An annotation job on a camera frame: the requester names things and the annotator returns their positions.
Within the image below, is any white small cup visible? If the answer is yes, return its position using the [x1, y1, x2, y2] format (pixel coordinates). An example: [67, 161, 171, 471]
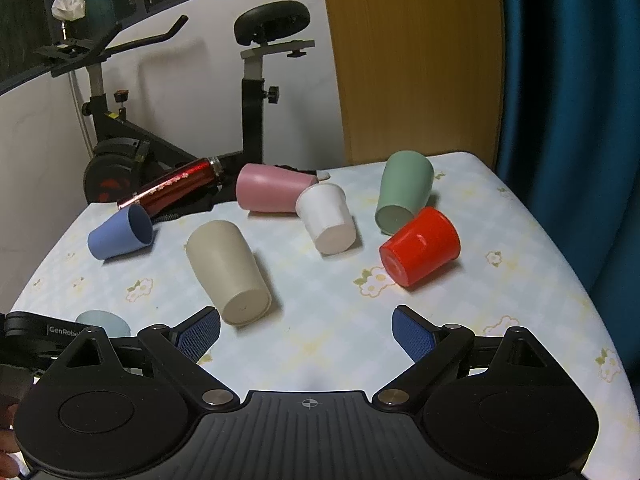
[295, 182, 357, 256]

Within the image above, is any person's hand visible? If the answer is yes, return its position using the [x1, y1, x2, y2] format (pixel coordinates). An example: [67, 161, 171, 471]
[0, 404, 20, 479]

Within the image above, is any floral patterned bed sheet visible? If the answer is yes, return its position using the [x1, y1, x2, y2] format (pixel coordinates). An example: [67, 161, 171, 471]
[14, 153, 639, 479]

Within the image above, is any pink cup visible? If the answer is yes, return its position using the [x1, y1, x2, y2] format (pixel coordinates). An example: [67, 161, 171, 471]
[235, 164, 318, 214]

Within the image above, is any beige tall cup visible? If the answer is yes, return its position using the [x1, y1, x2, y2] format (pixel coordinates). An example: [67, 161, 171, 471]
[186, 220, 271, 326]

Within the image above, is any red plastic cup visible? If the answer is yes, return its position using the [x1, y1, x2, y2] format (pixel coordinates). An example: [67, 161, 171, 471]
[378, 207, 461, 287]

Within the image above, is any green tall cup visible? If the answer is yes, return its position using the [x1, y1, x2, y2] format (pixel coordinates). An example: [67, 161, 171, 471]
[374, 151, 434, 235]

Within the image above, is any red metallic bottle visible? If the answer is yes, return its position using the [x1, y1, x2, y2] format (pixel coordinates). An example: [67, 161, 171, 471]
[117, 157, 222, 218]

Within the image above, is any wooden wardrobe panel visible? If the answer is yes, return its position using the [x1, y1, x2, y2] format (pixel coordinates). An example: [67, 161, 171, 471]
[326, 0, 504, 166]

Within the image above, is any translucent teal glass cup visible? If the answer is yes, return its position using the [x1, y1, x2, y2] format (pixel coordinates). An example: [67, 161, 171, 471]
[76, 310, 131, 338]

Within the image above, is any blue cup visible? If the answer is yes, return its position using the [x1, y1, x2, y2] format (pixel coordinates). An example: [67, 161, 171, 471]
[88, 204, 154, 260]

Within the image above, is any white crumpled cloth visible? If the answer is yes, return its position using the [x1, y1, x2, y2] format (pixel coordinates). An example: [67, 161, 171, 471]
[51, 0, 86, 22]

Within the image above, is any black exercise bike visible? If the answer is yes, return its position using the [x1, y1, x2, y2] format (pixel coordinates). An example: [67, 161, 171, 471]
[36, 0, 314, 222]

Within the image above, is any teal curtain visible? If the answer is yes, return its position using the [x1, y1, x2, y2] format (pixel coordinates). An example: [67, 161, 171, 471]
[497, 0, 639, 384]

